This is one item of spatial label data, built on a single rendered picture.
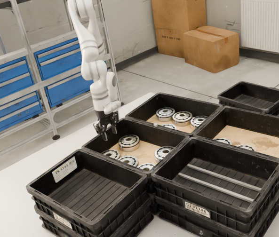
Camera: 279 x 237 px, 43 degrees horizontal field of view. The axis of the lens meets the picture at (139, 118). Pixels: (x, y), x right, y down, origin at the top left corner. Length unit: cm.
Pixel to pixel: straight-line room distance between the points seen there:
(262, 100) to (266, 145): 112
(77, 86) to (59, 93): 21
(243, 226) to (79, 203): 63
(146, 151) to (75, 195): 39
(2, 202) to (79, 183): 45
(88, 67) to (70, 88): 216
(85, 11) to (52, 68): 191
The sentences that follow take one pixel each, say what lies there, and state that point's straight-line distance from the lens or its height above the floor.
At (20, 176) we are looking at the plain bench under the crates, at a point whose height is 70.
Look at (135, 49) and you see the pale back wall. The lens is 513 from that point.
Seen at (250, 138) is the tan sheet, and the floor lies 83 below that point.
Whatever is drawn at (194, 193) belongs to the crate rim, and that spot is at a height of 93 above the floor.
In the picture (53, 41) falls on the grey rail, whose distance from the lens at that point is 341.
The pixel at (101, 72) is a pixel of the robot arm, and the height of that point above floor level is 127.
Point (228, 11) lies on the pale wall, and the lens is 493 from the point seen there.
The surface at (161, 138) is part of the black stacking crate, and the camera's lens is 166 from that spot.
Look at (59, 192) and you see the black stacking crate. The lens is 158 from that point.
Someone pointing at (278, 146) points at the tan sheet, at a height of 83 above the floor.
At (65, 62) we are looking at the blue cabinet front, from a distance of 352.
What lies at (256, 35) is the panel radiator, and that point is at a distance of 462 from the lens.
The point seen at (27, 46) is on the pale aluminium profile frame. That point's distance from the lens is 331.
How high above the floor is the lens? 178
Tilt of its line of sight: 29 degrees down
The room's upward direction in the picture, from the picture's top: 10 degrees counter-clockwise
